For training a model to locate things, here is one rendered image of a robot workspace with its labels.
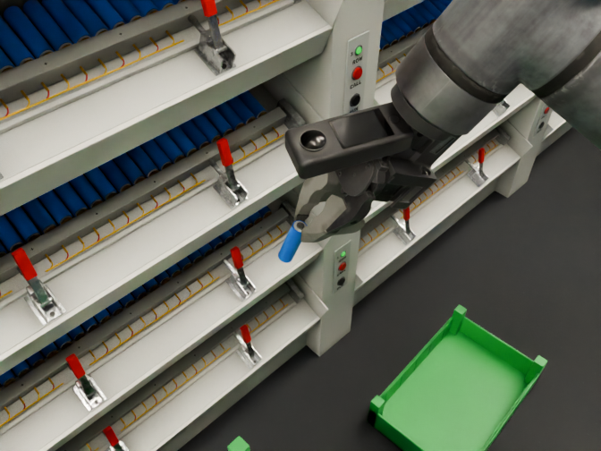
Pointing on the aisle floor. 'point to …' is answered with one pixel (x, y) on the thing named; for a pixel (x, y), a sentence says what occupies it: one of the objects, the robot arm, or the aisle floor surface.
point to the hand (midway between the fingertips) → (300, 225)
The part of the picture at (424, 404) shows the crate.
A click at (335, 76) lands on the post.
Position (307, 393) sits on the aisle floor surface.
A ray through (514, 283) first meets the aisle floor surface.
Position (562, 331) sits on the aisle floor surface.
